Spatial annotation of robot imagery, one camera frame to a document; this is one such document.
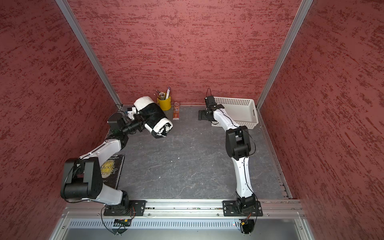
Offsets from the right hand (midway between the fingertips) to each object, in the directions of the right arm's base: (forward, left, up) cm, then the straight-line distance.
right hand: (205, 118), depth 103 cm
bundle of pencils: (+15, +30, +9) cm, 35 cm away
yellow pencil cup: (+15, +31, -1) cm, 34 cm away
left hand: (-12, +31, +17) cm, 37 cm away
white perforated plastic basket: (+13, -32, -8) cm, 35 cm away
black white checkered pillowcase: (-18, +28, +20) cm, 38 cm away
